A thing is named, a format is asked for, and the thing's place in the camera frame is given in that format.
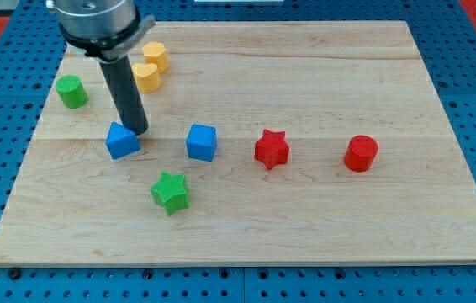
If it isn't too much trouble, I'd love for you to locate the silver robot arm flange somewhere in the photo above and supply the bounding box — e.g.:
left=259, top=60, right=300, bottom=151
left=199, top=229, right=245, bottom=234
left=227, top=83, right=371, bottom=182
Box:
left=45, top=0, right=156, bottom=64

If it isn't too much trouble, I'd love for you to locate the red star block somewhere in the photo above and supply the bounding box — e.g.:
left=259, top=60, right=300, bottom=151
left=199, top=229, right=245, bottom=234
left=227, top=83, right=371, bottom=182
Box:
left=254, top=129, right=290, bottom=170

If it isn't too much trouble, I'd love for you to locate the green star block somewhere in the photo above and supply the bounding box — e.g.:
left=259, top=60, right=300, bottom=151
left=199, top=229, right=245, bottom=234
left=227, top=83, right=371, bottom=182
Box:
left=150, top=172, right=189, bottom=216

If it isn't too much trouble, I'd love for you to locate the yellow heart block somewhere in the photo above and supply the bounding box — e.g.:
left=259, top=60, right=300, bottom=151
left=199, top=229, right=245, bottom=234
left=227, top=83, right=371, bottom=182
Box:
left=132, top=63, right=161, bottom=93

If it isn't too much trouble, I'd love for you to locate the blue cube block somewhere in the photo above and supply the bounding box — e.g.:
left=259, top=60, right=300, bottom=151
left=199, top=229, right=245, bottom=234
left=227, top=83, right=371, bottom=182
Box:
left=186, top=124, right=217, bottom=162

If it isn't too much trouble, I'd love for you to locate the wooden board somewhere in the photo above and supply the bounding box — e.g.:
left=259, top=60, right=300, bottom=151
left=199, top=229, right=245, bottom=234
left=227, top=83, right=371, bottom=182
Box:
left=0, top=21, right=476, bottom=268

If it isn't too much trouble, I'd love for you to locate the blue triangle block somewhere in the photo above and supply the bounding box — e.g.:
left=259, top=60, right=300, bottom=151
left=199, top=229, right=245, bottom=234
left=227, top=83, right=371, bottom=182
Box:
left=105, top=122, right=140, bottom=160

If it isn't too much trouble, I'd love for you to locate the red cylinder block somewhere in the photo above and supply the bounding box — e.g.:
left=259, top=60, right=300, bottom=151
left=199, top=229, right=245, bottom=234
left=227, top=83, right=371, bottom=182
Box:
left=343, top=135, right=379, bottom=173

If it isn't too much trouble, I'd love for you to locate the yellow hexagon block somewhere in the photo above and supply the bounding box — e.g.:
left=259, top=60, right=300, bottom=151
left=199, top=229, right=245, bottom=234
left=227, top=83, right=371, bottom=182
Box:
left=142, top=41, right=170, bottom=73

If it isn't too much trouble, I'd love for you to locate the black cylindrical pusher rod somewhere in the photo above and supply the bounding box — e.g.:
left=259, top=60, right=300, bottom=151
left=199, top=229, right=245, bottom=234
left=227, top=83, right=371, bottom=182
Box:
left=99, top=56, right=149, bottom=135

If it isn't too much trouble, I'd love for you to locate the green cylinder block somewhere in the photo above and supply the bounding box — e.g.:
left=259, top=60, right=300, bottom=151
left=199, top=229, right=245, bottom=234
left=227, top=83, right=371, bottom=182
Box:
left=56, top=74, right=88, bottom=109

